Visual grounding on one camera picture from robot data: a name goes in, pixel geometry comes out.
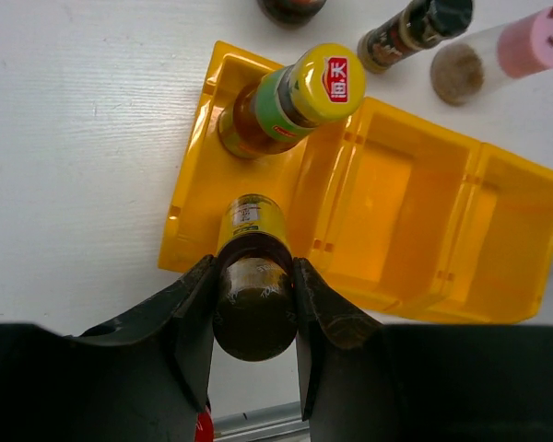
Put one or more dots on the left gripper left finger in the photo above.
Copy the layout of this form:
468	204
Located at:
155	357

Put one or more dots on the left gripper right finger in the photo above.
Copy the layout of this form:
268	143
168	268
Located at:
339	370

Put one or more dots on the small yellow-label oil bottle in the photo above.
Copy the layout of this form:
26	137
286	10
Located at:
256	315

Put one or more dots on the yellow-cap green-label sauce bottle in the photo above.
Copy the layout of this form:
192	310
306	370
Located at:
273	114

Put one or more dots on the front red-lid sauce jar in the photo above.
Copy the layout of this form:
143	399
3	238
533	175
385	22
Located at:
204	429

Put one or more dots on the red-lid sauce jar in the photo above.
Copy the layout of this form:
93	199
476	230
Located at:
204	429
291	12

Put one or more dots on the yellow three-compartment bin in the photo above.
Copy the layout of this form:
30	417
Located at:
397	214

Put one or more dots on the rear red-lid sauce jar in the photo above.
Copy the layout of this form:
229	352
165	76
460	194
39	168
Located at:
291	12

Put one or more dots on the black-cap spice jar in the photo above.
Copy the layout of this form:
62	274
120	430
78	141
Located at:
420	26

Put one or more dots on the pink-cap spice shaker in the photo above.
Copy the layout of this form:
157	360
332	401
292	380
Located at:
480	63

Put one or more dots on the aluminium table rail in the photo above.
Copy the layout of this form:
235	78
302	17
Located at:
281	423

